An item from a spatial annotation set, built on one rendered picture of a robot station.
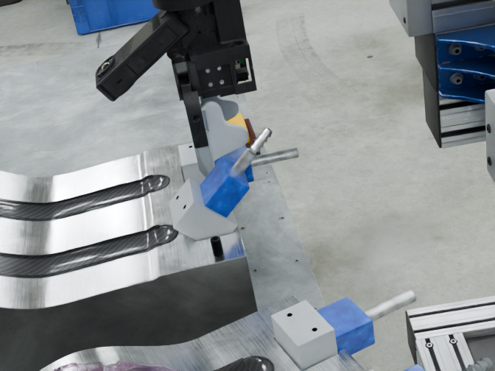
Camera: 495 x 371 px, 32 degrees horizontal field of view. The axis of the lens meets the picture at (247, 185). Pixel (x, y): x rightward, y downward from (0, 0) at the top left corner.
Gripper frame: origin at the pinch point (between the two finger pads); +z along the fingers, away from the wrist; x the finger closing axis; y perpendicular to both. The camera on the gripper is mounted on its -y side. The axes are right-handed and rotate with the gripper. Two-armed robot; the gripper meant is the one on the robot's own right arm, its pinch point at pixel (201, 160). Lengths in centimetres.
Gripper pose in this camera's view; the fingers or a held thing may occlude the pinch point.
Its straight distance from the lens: 98.3
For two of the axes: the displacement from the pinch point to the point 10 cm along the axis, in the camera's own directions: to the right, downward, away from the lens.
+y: 9.7, -2.2, 0.5
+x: -1.6, -4.9, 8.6
